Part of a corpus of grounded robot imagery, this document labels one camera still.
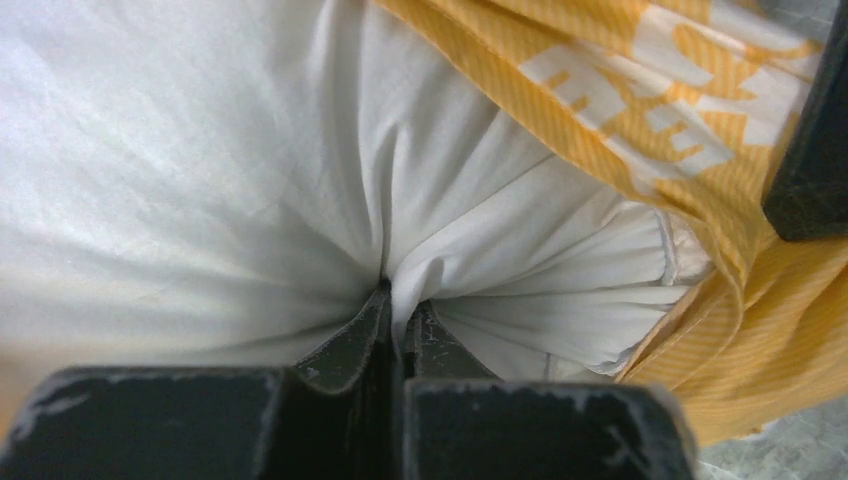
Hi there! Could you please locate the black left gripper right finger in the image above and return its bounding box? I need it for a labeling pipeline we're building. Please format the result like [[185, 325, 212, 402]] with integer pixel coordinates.
[[400, 303, 698, 479]]

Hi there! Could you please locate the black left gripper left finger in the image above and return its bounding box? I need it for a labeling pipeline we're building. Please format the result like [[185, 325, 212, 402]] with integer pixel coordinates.
[[1, 284, 393, 479]]

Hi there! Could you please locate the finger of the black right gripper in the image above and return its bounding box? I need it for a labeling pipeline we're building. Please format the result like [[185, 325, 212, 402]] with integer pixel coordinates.
[[763, 1, 847, 242]]

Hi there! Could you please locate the blue and orange pillowcase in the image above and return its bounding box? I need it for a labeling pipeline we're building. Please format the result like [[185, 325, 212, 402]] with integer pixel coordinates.
[[386, 1, 847, 445]]

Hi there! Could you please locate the white pillow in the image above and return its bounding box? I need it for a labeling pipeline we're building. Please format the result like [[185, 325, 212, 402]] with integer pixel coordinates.
[[1, 1, 710, 428]]

